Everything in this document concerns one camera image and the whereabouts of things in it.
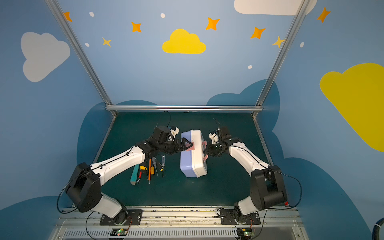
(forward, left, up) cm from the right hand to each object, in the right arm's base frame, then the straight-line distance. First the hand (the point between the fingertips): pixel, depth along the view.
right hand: (205, 150), depth 87 cm
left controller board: (-41, +41, -10) cm, 59 cm away
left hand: (-3, +9, +8) cm, 12 cm away
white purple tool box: (-10, +6, +4) cm, 12 cm away
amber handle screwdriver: (-10, +31, -9) cm, 34 cm away
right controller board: (-38, -20, -12) cm, 45 cm away
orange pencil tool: (-7, +34, -10) cm, 36 cm away
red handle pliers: (-12, +38, -10) cm, 41 cm away
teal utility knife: (-16, +41, -9) cm, 45 cm away
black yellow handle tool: (-9, +37, -8) cm, 39 cm away
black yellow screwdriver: (-6, +28, -10) cm, 31 cm away
